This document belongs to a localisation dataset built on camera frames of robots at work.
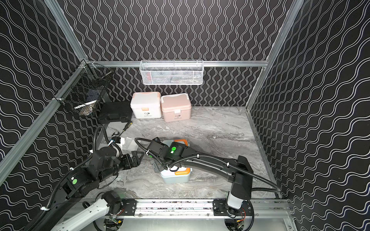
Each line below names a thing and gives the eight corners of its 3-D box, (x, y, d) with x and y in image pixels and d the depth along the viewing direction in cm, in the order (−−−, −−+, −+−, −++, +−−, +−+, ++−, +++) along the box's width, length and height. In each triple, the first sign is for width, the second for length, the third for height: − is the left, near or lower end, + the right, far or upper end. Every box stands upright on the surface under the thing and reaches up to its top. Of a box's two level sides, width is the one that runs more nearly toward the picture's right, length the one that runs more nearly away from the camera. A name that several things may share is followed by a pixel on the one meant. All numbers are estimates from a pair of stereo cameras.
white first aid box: (134, 119, 114) (128, 106, 103) (138, 103, 125) (134, 90, 114) (161, 119, 114) (159, 106, 103) (163, 103, 126) (161, 90, 114)
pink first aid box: (161, 124, 112) (159, 110, 101) (164, 107, 124) (161, 93, 112) (190, 124, 112) (191, 110, 101) (190, 107, 124) (190, 93, 112)
